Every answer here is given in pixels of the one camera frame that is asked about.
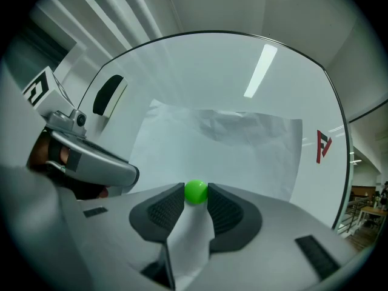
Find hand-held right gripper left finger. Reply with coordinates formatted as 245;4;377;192
69;182;186;291

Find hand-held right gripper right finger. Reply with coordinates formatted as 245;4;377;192
193;182;363;291

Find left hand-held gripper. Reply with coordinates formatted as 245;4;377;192
22;66;140;188

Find white paper sheet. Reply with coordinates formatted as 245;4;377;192
127;98;304;289

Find green round magnet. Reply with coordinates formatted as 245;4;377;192
184;179;209;206

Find black-framed whiteboard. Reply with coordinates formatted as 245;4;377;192
77;30;354;232

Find black whiteboard eraser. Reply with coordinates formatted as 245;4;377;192
92;74;128;119

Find person's left hand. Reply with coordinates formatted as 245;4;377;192
29;132;110;200

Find black metal railing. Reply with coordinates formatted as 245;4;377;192
336;198;364;239

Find wooden table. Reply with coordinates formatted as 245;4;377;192
359;205;388;224

